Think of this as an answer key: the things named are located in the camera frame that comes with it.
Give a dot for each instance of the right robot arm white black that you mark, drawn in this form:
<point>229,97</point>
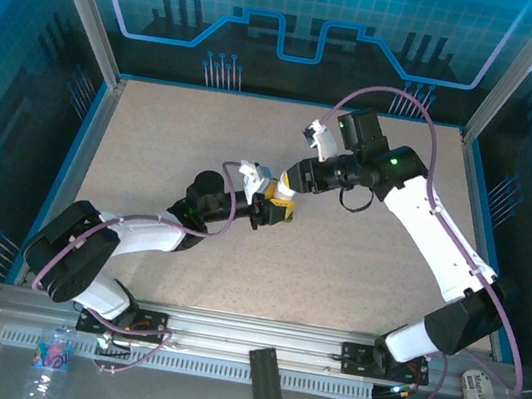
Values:
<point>425,219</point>

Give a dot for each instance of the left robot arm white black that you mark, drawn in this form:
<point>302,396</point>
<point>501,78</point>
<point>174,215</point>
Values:
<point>139,235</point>

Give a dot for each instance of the black ridged bar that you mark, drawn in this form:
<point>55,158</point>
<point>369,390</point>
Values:
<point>267,387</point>

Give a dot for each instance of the clear plastic water bottle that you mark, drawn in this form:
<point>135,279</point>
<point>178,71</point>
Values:
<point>51,358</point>

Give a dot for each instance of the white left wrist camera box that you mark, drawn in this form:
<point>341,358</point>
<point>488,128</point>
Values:
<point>251,177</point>

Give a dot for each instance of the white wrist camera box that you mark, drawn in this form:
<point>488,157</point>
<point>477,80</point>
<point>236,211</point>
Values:
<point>323,140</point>
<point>251,177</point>

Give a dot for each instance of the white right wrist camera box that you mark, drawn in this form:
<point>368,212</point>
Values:
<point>323,140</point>

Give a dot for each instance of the aluminium mounting rail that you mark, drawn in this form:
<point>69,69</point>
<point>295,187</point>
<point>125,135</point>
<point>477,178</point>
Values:
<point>250,331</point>

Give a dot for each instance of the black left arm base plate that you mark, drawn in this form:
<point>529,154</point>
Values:
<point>150,325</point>

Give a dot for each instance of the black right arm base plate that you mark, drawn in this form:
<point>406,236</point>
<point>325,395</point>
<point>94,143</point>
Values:
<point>354,358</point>

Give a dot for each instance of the aluminium frame post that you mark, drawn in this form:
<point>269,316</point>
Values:
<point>519,72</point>
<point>90,4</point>

